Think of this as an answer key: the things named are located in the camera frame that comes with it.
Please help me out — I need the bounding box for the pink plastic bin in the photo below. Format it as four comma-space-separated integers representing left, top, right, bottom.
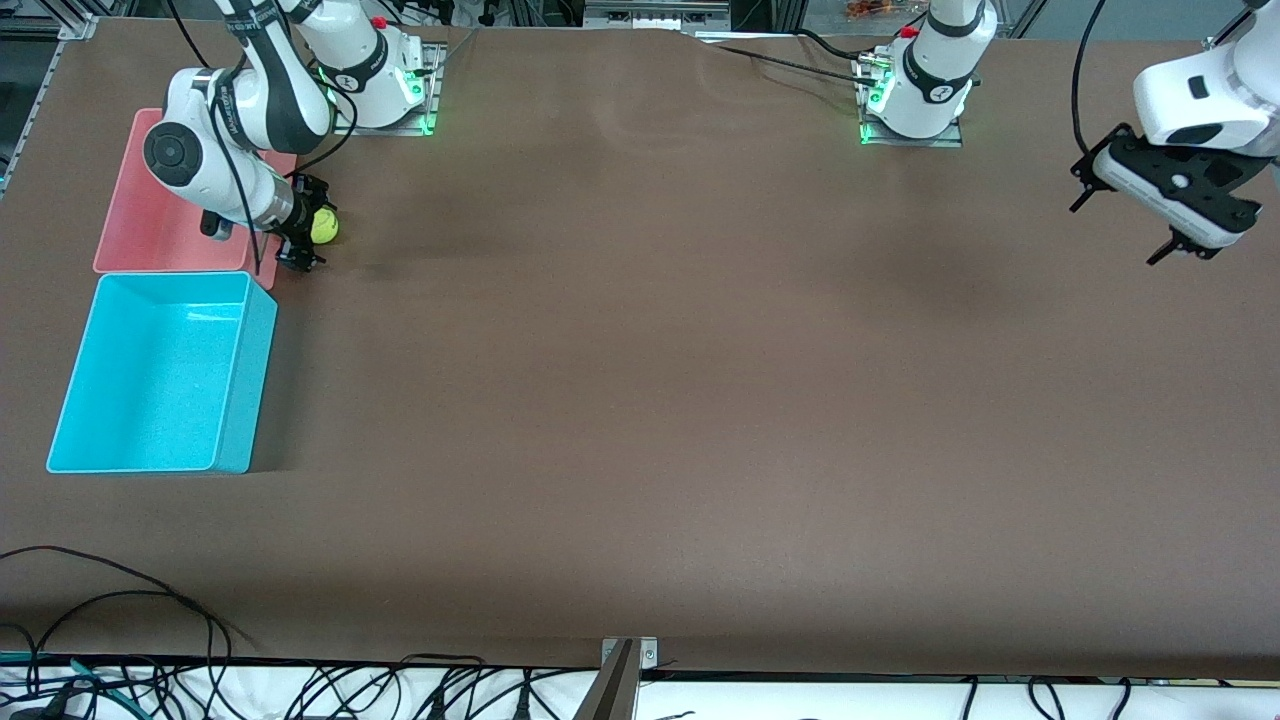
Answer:
92, 108, 299, 292

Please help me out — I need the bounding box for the blue plastic bin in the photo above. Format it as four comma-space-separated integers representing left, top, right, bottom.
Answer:
46, 270, 279, 475

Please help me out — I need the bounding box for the brown table cover sheet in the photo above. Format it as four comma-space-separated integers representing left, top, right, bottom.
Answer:
0, 18, 1280, 681

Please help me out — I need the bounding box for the grey power strip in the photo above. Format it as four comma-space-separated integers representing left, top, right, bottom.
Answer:
583, 0, 733, 29

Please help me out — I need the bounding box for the grey metal bar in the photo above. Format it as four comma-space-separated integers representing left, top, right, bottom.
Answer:
570, 640, 642, 720

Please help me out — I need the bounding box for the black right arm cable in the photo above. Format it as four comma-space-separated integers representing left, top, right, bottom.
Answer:
165, 0, 361, 276

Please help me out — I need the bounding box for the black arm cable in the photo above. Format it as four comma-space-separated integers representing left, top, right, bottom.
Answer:
1072, 0, 1109, 156
165, 0, 361, 276

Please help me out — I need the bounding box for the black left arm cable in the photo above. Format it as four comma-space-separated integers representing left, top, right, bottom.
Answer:
1072, 0, 1109, 156

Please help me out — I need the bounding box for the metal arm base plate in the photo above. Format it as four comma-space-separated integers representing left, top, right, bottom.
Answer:
858, 50, 966, 148
332, 42, 446, 137

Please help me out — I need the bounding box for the aluminium frame rail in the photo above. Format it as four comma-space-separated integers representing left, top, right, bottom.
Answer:
0, 12, 101, 196

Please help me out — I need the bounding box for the teal cable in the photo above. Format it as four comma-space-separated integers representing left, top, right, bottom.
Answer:
0, 650, 136, 706

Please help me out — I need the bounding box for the silver metal bracket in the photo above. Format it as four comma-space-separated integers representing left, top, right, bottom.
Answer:
600, 636, 660, 673

